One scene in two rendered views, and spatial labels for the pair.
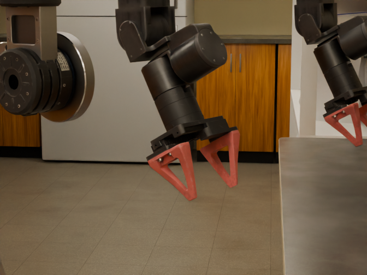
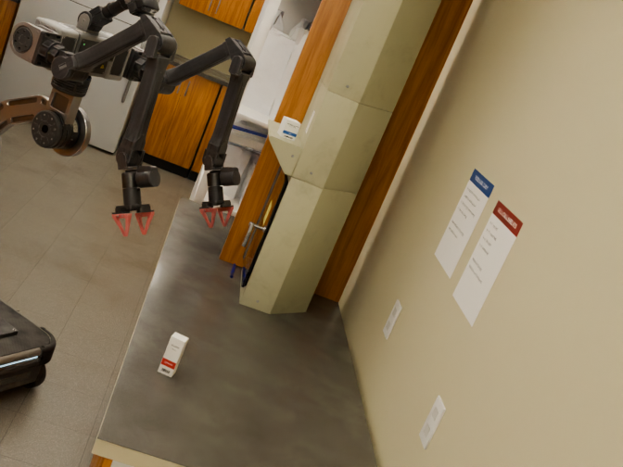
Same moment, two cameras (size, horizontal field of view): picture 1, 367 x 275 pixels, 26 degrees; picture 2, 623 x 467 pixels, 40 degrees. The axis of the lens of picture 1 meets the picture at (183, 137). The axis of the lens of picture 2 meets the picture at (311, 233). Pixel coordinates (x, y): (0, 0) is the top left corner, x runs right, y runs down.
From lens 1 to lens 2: 1.71 m
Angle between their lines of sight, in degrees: 16
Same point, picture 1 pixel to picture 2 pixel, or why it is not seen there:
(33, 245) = not seen: outside the picture
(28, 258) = not seen: outside the picture
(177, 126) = (129, 205)
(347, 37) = (223, 175)
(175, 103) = (132, 194)
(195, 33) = (149, 170)
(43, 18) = (73, 103)
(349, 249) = (184, 275)
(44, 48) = (69, 118)
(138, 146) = not seen: hidden behind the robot
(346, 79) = (216, 194)
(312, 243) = (170, 267)
